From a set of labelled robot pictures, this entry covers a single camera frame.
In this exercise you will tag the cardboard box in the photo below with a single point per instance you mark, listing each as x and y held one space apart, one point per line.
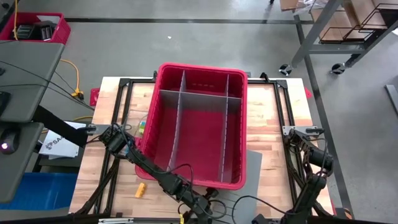
290 3

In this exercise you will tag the black cart caster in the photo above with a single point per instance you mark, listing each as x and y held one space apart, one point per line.
285 69
337 68

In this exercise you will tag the black computer mouse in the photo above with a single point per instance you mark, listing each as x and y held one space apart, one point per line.
8 141

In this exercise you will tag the red plastic basket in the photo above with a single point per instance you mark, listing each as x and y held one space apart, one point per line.
63 31

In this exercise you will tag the white printed paper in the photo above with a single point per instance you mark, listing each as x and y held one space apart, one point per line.
59 147

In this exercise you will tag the wooden cart boards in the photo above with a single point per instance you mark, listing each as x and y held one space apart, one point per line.
334 21

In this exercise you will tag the blue plastic crate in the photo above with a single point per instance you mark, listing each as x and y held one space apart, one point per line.
37 189

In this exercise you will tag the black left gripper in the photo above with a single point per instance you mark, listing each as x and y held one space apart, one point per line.
197 207

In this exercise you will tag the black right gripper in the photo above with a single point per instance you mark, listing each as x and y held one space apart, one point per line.
258 219

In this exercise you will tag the dark grey flat pad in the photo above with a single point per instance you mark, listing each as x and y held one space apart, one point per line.
248 74

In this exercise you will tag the large red plastic bin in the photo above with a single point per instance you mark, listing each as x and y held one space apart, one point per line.
202 133

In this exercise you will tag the grey metal cart frame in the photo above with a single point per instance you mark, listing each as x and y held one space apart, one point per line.
317 28

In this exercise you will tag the black aluminium rig frame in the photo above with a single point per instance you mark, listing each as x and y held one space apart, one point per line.
140 80

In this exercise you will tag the black support bar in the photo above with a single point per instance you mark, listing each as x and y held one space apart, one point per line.
59 126

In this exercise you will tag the grey desk panel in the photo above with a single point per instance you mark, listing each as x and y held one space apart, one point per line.
21 168
31 77

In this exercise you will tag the red table clamp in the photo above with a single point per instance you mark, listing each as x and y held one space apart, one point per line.
94 96
308 92

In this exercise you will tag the grey metal bar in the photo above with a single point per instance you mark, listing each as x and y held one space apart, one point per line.
392 99

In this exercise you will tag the white paper sheet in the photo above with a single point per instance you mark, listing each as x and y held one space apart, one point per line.
48 18

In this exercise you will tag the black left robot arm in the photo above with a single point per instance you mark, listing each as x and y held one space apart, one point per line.
146 163

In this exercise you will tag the black floor tape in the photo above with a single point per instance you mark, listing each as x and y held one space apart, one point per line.
171 20
339 174

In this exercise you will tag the green toy block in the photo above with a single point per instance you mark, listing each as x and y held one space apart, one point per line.
142 128

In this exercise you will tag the black devices in basket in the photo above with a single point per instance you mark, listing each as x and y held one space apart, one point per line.
35 31

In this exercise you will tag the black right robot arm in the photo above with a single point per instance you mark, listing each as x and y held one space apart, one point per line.
311 189

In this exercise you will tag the orange toy block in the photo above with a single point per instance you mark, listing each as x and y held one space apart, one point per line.
140 190

